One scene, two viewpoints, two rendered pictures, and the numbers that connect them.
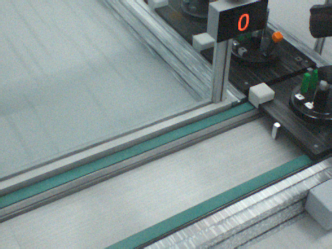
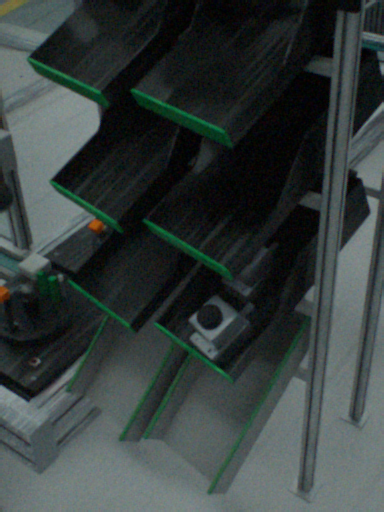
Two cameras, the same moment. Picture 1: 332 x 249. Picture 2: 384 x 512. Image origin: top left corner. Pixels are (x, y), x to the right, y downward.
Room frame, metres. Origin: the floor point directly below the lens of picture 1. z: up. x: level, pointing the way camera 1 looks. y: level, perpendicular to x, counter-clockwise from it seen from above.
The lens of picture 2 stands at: (1.04, -1.25, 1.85)
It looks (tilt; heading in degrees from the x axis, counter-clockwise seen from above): 38 degrees down; 76
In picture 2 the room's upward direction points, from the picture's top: 3 degrees counter-clockwise
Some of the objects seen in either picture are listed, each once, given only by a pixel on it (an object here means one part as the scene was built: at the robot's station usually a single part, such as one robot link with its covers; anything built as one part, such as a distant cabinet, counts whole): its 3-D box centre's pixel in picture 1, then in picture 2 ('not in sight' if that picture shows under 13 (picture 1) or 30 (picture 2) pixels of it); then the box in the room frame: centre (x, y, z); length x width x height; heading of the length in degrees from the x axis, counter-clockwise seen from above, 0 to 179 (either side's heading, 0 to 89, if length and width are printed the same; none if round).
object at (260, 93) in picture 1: (260, 95); (35, 270); (1.02, -0.11, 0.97); 0.05 x 0.05 x 0.04; 38
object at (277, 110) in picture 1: (317, 109); (35, 323); (1.00, -0.25, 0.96); 0.24 x 0.24 x 0.02; 38
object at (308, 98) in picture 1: (319, 103); (33, 315); (1.00, -0.25, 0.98); 0.14 x 0.14 x 0.02
